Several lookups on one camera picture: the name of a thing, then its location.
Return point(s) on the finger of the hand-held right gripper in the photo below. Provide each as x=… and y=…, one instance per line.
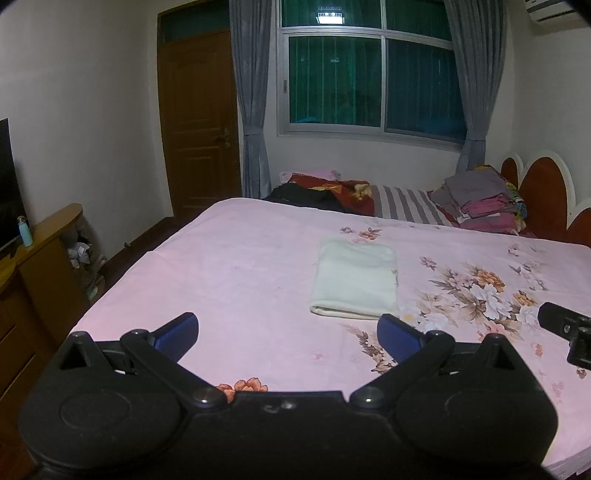
x=558, y=321

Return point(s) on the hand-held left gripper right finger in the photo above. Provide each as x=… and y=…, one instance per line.
x=396, y=331

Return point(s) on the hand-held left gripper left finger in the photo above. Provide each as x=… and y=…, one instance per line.
x=178, y=330

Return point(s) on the white knitted sweater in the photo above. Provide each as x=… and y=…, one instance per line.
x=355, y=277

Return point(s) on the stack of folded clothes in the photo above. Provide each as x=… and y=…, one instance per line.
x=480, y=198

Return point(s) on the pink floral bed sheet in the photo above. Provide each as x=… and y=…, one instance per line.
x=231, y=258

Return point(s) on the red and white headboard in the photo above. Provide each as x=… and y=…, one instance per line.
x=547, y=198

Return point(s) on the white plastic bag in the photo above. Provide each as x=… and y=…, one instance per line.
x=78, y=253

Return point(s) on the grey striped pillow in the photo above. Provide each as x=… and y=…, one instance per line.
x=406, y=205

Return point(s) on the red patterned blanket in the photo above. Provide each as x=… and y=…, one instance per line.
x=355, y=194

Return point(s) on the wooden cabinet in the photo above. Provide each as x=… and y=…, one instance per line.
x=41, y=277

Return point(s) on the black cloth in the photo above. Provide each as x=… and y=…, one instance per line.
x=304, y=196

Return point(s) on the light blue bottle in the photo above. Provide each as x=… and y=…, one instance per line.
x=24, y=233

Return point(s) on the brown wooden door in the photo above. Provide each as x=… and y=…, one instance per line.
x=198, y=115

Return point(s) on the black television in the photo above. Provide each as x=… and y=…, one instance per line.
x=9, y=184

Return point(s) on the grey curtain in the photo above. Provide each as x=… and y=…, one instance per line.
x=251, y=92
x=475, y=78

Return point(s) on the sliding glass window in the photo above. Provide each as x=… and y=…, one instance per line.
x=369, y=78

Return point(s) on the white air conditioner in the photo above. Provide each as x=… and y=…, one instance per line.
x=549, y=9

